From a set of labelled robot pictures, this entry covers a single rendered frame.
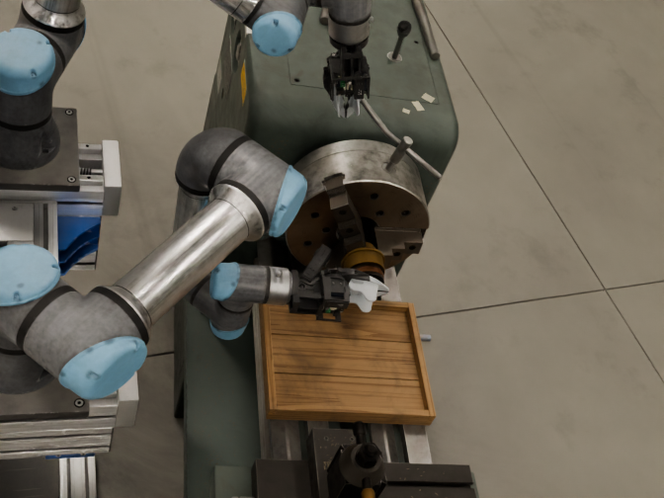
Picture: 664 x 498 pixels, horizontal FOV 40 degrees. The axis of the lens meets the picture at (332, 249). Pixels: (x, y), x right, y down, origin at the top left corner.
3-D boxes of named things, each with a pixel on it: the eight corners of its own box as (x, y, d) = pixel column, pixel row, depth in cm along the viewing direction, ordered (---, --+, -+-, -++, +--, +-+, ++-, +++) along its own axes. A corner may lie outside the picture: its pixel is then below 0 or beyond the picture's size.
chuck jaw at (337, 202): (340, 215, 200) (322, 181, 191) (363, 208, 199) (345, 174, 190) (346, 255, 193) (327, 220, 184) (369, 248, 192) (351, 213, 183)
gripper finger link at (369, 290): (390, 308, 187) (347, 304, 185) (387, 286, 191) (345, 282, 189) (395, 299, 185) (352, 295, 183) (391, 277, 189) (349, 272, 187)
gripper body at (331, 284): (343, 323, 187) (286, 318, 184) (339, 290, 192) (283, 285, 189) (354, 300, 181) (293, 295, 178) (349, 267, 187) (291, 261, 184)
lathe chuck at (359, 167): (261, 230, 210) (318, 134, 189) (381, 258, 222) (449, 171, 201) (263, 261, 204) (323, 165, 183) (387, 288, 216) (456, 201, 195)
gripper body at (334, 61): (330, 104, 173) (330, 52, 164) (325, 74, 179) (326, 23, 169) (371, 101, 174) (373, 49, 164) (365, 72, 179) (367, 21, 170)
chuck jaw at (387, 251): (373, 213, 200) (425, 216, 203) (368, 229, 204) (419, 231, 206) (379, 253, 193) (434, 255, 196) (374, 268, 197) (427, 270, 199)
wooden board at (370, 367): (258, 301, 208) (261, 290, 205) (408, 312, 217) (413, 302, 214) (266, 419, 188) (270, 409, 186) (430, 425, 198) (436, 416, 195)
